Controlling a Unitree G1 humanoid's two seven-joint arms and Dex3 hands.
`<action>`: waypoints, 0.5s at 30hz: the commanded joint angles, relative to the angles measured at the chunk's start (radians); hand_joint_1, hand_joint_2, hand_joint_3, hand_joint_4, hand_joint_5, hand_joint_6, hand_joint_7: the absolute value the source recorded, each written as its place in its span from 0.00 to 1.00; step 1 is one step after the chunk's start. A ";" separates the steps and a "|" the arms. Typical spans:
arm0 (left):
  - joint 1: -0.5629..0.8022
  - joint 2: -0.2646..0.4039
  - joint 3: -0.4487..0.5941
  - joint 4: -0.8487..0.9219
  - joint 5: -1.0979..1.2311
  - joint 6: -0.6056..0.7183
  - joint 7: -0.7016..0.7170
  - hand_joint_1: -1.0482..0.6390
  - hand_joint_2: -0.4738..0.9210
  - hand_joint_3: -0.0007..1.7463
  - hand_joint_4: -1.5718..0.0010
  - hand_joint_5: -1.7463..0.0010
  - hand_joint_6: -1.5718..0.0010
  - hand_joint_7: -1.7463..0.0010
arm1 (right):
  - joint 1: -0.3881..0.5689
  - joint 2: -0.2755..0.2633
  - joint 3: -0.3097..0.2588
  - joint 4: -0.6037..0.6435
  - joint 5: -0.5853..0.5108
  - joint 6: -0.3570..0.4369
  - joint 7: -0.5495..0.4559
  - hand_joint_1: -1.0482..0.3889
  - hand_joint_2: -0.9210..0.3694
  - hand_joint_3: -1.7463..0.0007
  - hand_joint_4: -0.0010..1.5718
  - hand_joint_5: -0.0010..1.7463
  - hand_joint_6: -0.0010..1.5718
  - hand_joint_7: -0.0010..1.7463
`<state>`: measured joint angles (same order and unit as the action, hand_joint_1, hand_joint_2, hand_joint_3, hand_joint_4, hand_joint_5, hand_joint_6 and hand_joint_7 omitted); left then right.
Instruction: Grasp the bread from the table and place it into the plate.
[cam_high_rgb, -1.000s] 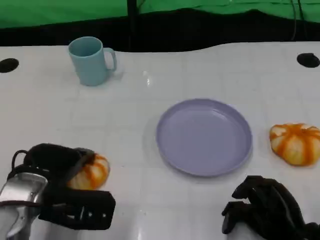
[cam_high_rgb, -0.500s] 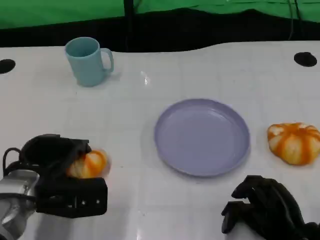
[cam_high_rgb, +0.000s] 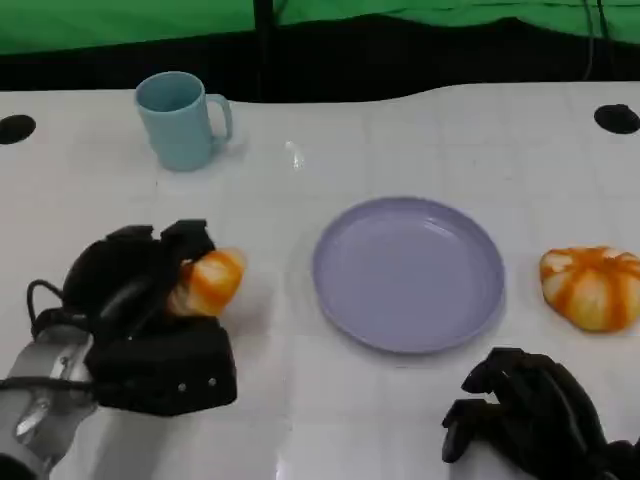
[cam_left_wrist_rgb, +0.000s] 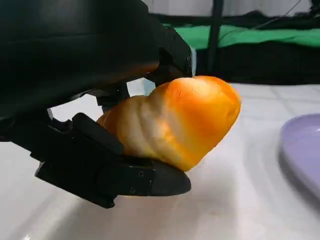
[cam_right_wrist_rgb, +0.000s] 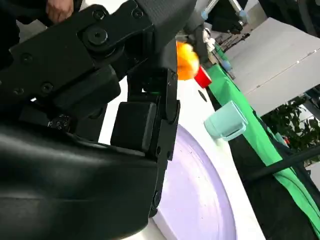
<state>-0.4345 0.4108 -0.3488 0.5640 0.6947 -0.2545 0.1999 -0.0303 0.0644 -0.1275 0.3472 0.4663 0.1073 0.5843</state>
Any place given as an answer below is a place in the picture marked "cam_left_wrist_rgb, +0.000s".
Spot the black upright pole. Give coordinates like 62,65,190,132
209,0,223,74

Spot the orange white toy bread roll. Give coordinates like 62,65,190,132
96,74,242,173

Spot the lilac plate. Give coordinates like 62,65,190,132
278,112,320,201

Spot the thin black cable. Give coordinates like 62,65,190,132
251,0,302,31

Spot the green cloth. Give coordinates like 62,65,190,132
161,23,320,52

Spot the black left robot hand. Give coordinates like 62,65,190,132
0,0,194,209

